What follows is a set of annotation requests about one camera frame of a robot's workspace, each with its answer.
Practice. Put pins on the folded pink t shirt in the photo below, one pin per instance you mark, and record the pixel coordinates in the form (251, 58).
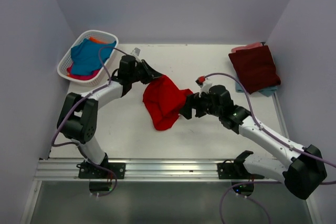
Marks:
(246, 47)

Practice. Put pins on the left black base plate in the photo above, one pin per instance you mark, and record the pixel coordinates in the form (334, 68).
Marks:
(90, 171)

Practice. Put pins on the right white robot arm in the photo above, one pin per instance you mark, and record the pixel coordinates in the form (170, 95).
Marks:
(299, 168)

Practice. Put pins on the white plastic laundry basket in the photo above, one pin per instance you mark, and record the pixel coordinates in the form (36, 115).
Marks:
(66, 61)

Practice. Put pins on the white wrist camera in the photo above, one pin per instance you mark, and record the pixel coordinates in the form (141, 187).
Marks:
(136, 52)
(205, 84)

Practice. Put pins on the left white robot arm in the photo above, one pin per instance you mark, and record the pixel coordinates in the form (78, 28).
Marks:
(77, 122)

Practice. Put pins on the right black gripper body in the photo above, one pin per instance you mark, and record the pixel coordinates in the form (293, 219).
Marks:
(211, 109)

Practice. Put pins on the magenta t shirt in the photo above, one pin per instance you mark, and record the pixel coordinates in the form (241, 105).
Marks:
(81, 77)

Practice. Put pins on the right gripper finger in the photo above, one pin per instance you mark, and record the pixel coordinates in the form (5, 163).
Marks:
(201, 109)
(190, 106)

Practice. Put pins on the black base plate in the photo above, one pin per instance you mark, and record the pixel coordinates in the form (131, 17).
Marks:
(90, 171)
(229, 169)

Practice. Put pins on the folded light blue t shirt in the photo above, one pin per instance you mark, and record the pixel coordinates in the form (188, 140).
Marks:
(268, 91)

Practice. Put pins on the red t shirt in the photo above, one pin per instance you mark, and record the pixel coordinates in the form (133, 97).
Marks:
(163, 101)

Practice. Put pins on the orange t shirt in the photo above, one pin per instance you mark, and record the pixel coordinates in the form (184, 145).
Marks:
(92, 39)

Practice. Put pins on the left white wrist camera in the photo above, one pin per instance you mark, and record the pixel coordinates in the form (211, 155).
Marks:
(136, 52)

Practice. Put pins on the aluminium mounting rail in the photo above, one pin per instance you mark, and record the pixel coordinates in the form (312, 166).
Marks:
(135, 170)

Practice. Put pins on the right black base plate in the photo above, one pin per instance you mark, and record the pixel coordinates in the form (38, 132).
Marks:
(229, 169)

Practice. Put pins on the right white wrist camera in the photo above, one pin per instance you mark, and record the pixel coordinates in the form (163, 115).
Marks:
(205, 84)

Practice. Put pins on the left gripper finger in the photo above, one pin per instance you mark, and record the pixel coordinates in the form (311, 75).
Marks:
(148, 73)
(147, 79)

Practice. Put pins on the folded maroon t shirt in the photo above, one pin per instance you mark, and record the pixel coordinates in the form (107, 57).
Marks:
(255, 68)

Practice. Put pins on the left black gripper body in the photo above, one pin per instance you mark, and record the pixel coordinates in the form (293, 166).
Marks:
(135, 76)

